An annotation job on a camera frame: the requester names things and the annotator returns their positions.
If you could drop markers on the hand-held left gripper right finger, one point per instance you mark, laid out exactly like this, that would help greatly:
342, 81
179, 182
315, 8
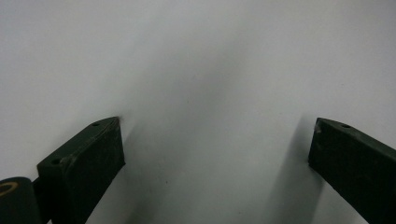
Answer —
358, 168

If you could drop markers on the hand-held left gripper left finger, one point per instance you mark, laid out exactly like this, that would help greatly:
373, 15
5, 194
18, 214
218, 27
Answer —
81, 168

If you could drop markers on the white paper table cover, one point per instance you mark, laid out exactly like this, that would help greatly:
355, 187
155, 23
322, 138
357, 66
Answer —
202, 77

